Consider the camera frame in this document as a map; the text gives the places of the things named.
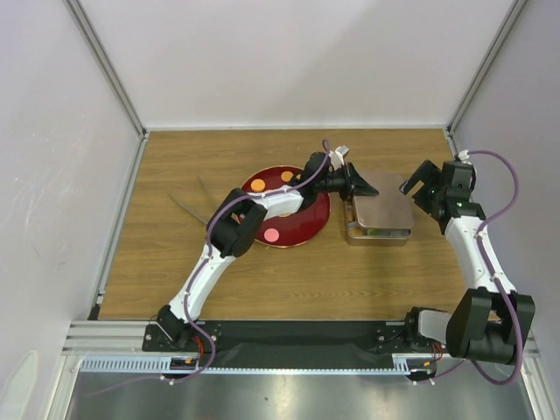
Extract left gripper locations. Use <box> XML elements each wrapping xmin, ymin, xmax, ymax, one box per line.
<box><xmin>314</xmin><ymin>163</ymin><xmax>378</xmax><ymax>202</ymax></box>

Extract gold tin lid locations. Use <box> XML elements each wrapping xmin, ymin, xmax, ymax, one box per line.
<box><xmin>352</xmin><ymin>170</ymin><xmax>414</xmax><ymax>230</ymax></box>

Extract steel serving tongs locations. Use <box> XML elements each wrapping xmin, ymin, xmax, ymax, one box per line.
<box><xmin>165</xmin><ymin>174</ymin><xmax>212</xmax><ymax>226</ymax></box>

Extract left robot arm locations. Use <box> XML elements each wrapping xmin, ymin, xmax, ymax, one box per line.
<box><xmin>157</xmin><ymin>147</ymin><xmax>379</xmax><ymax>350</ymax></box>

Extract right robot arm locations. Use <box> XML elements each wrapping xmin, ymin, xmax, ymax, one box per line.
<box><xmin>400</xmin><ymin>160</ymin><xmax>536</xmax><ymax>366</ymax></box>

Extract gold cookie tin box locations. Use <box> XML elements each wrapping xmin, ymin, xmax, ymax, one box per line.
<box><xmin>344</xmin><ymin>200</ymin><xmax>412</xmax><ymax>246</ymax></box>

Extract round orange cookie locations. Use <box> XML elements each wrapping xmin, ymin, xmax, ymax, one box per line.
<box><xmin>281</xmin><ymin>171</ymin><xmax>293</xmax><ymax>182</ymax></box>

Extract round red tray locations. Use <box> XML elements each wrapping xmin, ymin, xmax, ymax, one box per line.
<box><xmin>241</xmin><ymin>165</ymin><xmax>331</xmax><ymax>248</ymax></box>

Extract pink cookie lower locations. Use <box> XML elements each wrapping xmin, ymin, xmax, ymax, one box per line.
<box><xmin>263</xmin><ymin>228</ymin><xmax>280</xmax><ymax>243</ymax></box>

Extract orange sandwich biscuit left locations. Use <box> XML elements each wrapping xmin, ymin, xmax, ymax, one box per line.
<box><xmin>250</xmin><ymin>178</ymin><xmax>266</xmax><ymax>193</ymax></box>

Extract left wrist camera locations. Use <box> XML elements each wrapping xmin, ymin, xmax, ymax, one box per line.
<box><xmin>329</xmin><ymin>145</ymin><xmax>349</xmax><ymax>171</ymax></box>

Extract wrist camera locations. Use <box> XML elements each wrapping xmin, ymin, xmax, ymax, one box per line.
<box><xmin>329</xmin><ymin>145</ymin><xmax>349</xmax><ymax>171</ymax></box>
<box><xmin>456</xmin><ymin>150</ymin><xmax>473</xmax><ymax>165</ymax></box>

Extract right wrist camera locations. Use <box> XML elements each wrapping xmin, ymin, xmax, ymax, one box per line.
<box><xmin>456</xmin><ymin>150</ymin><xmax>473</xmax><ymax>165</ymax></box>

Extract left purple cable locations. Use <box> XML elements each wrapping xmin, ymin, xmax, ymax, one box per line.
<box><xmin>183</xmin><ymin>138</ymin><xmax>332</xmax><ymax>386</ymax></box>

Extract grey cable duct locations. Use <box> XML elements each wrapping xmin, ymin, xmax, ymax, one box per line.
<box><xmin>80</xmin><ymin>354</ymin><xmax>435</xmax><ymax>375</ymax></box>

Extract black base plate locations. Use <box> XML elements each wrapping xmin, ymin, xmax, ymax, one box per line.
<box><xmin>142</xmin><ymin>320</ymin><xmax>445</xmax><ymax>368</ymax></box>

